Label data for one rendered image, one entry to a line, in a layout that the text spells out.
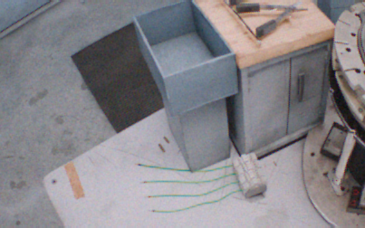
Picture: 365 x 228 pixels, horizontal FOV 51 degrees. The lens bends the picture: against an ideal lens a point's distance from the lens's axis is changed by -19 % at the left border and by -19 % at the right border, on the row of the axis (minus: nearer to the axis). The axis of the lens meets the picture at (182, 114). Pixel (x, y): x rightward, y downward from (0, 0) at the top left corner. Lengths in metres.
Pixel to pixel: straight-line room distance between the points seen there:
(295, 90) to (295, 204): 0.21
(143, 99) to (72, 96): 0.39
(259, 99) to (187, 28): 0.18
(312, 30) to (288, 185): 0.31
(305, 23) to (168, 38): 0.26
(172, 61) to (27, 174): 1.37
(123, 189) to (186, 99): 0.27
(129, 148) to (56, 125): 1.22
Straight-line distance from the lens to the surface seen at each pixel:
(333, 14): 0.90
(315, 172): 0.84
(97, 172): 0.91
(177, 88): 0.65
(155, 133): 0.93
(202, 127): 0.77
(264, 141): 0.84
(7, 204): 2.00
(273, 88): 0.74
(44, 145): 2.08
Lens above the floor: 1.51
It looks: 50 degrees down
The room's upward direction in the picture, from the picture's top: 12 degrees counter-clockwise
